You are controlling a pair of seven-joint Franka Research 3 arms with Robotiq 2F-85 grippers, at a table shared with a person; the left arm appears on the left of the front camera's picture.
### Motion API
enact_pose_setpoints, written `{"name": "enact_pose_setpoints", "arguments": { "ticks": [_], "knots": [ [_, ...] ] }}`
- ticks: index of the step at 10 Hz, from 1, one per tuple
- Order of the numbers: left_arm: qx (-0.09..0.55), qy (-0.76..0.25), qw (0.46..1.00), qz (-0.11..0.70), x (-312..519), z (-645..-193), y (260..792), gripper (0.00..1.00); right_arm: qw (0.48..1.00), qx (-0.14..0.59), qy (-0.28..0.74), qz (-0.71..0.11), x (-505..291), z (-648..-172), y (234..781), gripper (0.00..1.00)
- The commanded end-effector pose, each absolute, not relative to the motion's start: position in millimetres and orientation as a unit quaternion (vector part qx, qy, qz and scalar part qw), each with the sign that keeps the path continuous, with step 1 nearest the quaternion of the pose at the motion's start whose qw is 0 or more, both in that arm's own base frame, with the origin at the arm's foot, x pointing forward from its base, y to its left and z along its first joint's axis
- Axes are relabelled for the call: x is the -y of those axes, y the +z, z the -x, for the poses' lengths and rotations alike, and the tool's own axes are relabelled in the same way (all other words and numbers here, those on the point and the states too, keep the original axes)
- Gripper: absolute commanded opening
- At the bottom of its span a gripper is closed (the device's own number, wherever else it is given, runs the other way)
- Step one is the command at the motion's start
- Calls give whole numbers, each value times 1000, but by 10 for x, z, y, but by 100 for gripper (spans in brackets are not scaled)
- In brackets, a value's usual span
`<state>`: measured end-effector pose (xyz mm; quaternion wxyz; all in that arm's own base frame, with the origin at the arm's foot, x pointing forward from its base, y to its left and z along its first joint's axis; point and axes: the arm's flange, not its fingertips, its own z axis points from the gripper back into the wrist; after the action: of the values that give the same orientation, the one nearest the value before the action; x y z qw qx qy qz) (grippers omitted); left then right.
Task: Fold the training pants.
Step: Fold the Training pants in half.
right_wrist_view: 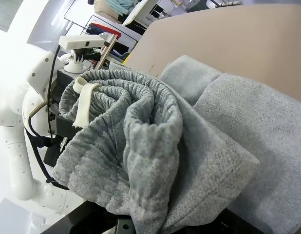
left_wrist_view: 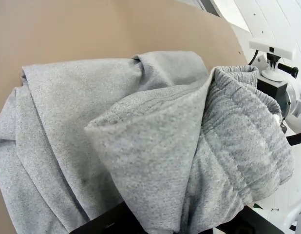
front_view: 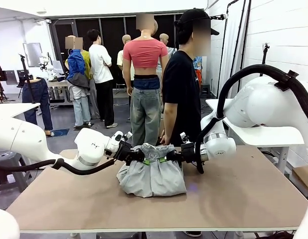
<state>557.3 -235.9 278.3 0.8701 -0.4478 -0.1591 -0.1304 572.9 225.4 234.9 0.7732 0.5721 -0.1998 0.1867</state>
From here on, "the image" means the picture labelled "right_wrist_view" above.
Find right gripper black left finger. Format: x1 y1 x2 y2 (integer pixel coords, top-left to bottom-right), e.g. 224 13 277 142
40 200 135 234

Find grey training pants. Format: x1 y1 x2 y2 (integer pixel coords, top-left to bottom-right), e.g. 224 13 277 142
52 55 301 234

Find white pants drawstring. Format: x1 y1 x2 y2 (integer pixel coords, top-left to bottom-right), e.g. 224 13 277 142
72 77 100 128

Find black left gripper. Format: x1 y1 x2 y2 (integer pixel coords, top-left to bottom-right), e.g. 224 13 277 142
43 70 79 169

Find beige teal clothing pile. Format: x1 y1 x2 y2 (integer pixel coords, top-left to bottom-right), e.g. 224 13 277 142
94 0 134 23

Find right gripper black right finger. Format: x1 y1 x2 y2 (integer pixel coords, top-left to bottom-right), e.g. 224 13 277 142
213 206 262 234

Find dark clothes on rack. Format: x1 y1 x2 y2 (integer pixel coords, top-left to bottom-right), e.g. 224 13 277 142
82 16 122 42

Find white side table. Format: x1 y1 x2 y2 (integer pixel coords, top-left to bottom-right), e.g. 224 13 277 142
122 0 166 26

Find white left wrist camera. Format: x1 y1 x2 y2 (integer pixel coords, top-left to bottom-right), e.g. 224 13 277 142
58 35 105 73

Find left arm black cable sleeve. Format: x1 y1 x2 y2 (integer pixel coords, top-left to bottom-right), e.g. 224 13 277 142
23 101 70 191

